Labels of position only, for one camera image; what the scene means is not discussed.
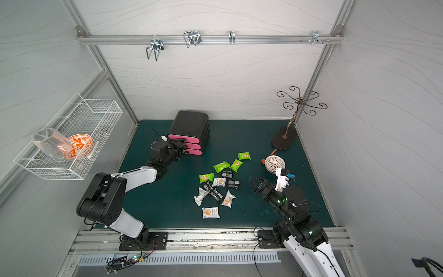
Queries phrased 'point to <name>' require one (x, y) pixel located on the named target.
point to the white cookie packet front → (210, 213)
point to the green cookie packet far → (244, 156)
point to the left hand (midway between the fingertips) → (187, 140)
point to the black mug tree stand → (285, 138)
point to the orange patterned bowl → (81, 144)
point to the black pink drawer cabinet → (192, 126)
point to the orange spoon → (263, 161)
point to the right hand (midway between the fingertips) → (254, 181)
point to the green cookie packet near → (205, 177)
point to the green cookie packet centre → (221, 167)
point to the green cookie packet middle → (236, 165)
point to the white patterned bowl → (273, 162)
